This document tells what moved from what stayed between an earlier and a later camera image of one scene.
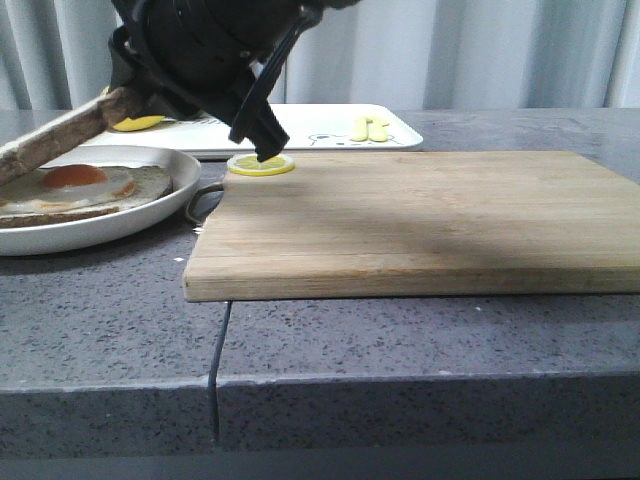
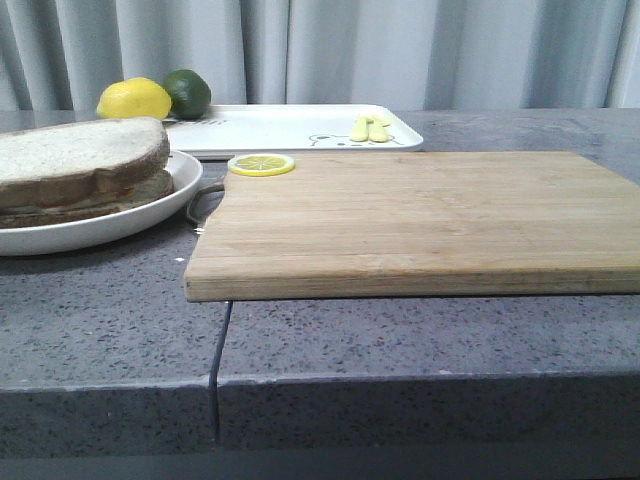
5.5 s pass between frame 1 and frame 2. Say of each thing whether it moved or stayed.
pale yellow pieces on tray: stayed
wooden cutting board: stayed
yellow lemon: moved
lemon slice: stayed
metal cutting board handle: stayed
